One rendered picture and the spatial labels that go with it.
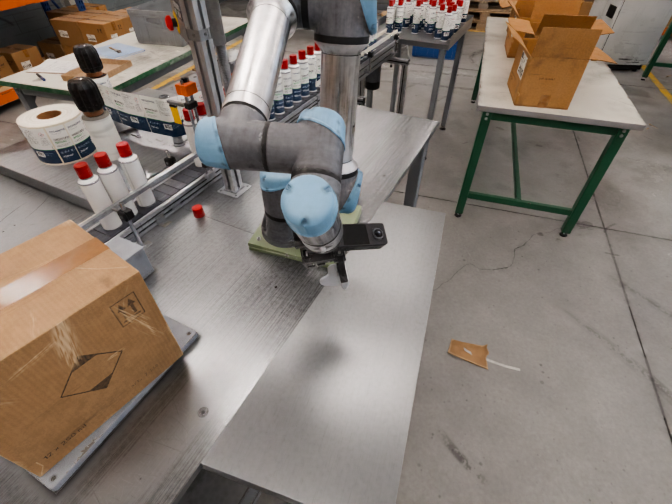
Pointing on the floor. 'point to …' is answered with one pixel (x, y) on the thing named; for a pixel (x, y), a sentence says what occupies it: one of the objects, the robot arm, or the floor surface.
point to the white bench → (165, 59)
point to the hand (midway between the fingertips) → (343, 255)
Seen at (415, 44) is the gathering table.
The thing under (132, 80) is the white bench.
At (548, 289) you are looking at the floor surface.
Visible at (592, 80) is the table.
